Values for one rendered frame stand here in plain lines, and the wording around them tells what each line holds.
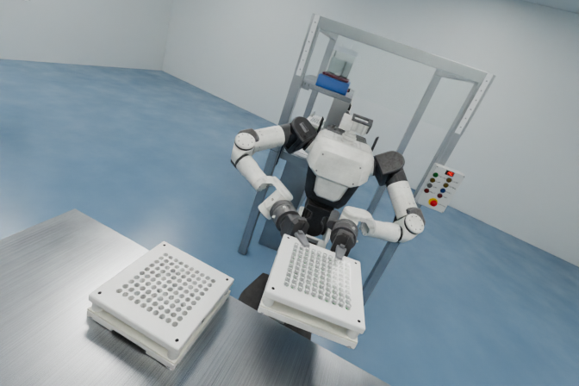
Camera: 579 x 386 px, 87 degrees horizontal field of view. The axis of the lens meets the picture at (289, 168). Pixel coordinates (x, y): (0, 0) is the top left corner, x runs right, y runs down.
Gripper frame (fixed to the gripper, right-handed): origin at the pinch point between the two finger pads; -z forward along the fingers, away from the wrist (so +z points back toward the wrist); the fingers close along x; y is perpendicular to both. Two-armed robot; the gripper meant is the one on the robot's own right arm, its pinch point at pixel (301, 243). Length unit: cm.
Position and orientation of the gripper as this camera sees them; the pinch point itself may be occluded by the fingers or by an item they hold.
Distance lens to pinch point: 95.1
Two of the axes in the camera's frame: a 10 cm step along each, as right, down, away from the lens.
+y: -8.8, -1.2, -4.6
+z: -3.6, -4.6, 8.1
